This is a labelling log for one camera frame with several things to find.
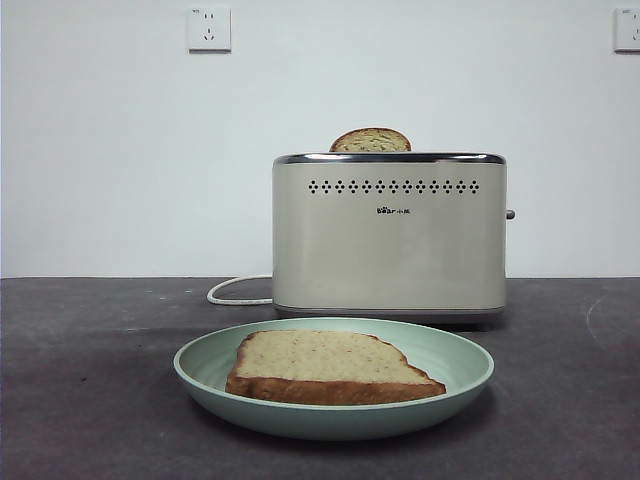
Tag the large toasted bread slice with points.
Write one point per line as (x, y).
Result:
(325, 360)

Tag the pale green round plate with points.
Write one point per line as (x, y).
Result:
(450, 360)

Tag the beige metal toaster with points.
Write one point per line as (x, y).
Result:
(390, 250)

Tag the small toasted bread slice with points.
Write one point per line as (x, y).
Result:
(370, 141)

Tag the white wall socket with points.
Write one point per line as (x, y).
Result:
(628, 30)
(210, 29)

